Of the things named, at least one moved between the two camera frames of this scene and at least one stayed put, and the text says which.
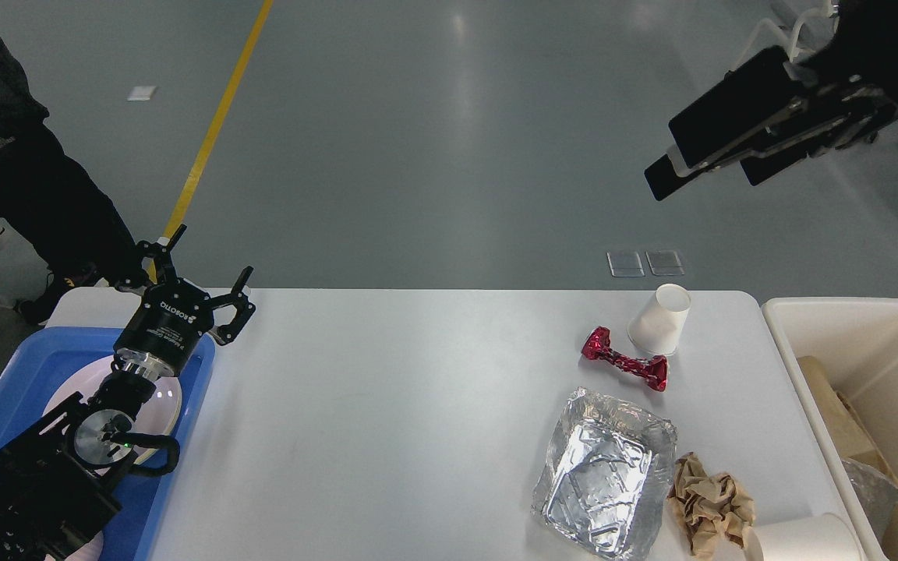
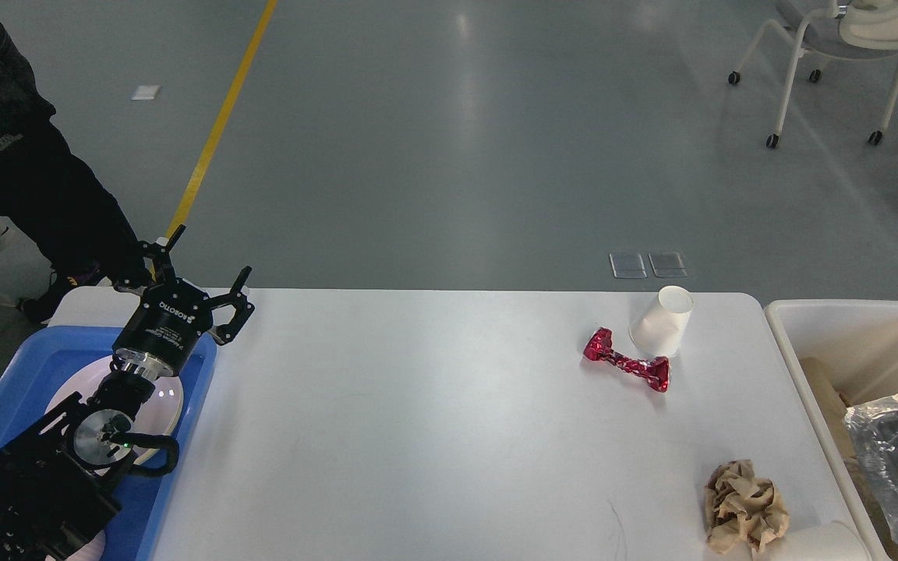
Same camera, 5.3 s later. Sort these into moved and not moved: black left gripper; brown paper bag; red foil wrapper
Moved: brown paper bag
Not moved: black left gripper; red foil wrapper
